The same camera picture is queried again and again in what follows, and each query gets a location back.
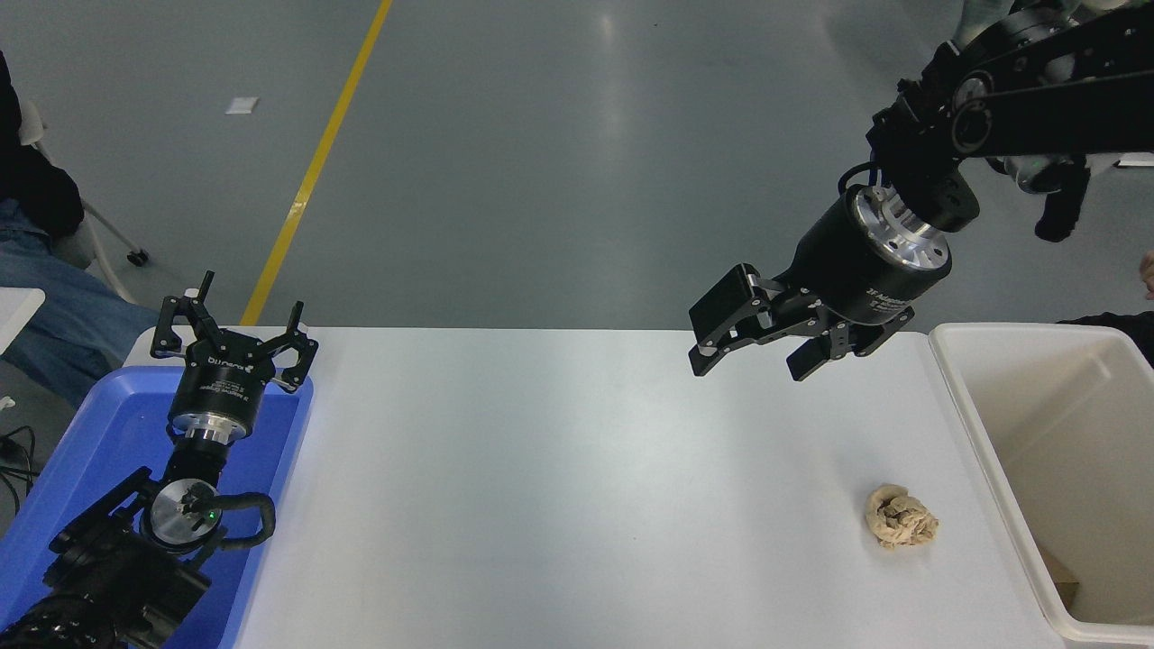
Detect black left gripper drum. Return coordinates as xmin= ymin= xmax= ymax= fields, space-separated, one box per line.
xmin=171 ymin=330 xmax=282 ymax=419

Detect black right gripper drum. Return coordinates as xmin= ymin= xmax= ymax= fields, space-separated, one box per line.
xmin=780 ymin=193 xmax=951 ymax=358

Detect tan paper ball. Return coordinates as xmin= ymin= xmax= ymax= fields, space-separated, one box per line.
xmin=864 ymin=483 xmax=940 ymax=551

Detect white wheeled chair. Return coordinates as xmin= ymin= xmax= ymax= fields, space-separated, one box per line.
xmin=18 ymin=99 xmax=151 ymax=306

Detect person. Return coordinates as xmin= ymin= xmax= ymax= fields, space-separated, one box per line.
xmin=0 ymin=50 xmax=165 ymax=408

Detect blue plastic tray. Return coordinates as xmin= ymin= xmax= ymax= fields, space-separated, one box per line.
xmin=0 ymin=364 xmax=316 ymax=649

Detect small white side table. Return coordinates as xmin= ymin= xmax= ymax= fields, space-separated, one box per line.
xmin=0 ymin=287 xmax=47 ymax=355

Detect large pale plastic bin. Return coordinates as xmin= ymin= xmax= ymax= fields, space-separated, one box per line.
xmin=929 ymin=322 xmax=1154 ymax=646

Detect black cables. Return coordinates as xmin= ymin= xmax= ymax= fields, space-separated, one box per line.
xmin=0 ymin=424 xmax=41 ymax=516

